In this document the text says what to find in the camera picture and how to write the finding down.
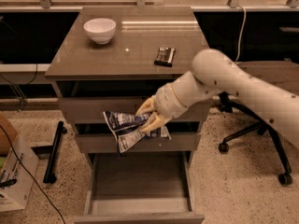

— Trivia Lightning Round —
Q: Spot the grey drawer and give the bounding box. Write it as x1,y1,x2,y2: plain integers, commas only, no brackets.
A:
74,152,204,224
75,121,202,153
57,79,214,125

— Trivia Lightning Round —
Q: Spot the black floor cable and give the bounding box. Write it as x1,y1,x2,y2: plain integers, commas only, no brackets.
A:
0,124,66,224

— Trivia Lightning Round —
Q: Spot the black metal bar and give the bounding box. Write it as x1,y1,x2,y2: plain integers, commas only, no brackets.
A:
43,121,67,184

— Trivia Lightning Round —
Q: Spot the grey middle drawer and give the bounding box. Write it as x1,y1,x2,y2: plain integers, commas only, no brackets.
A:
75,121,202,153

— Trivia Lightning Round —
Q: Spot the brown office chair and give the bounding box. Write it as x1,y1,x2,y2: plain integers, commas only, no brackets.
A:
219,61,299,185

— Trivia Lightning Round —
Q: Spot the dark snack bar packet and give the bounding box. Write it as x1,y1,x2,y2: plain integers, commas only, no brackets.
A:
154,48,176,67

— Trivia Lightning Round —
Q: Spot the grey top drawer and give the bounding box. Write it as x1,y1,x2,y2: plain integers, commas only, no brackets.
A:
57,79,214,125

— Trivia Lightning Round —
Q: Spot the white ceramic bowl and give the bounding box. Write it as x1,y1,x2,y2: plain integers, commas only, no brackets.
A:
83,18,116,44

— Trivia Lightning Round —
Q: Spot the brown cardboard box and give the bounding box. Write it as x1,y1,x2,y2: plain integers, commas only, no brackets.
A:
0,115,18,155

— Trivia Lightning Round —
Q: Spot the grey bottom drawer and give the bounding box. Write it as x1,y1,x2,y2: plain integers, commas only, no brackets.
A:
74,152,204,224

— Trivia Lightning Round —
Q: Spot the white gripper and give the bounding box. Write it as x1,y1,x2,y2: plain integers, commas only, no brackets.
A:
135,83,187,133

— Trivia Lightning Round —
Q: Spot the white cardboard box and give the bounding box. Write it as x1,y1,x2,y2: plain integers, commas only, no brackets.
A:
0,134,39,212

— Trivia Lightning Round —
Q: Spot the blue chip bag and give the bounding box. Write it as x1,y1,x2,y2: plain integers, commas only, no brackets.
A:
103,111,171,153

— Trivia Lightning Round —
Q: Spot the white cable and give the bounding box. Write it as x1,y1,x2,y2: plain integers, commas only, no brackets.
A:
234,4,247,64

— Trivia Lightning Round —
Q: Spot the grey drawer cabinet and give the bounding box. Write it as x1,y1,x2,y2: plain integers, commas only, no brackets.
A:
44,6,221,161

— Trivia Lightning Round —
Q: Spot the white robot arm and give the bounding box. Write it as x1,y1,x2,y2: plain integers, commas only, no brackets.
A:
137,49,299,147

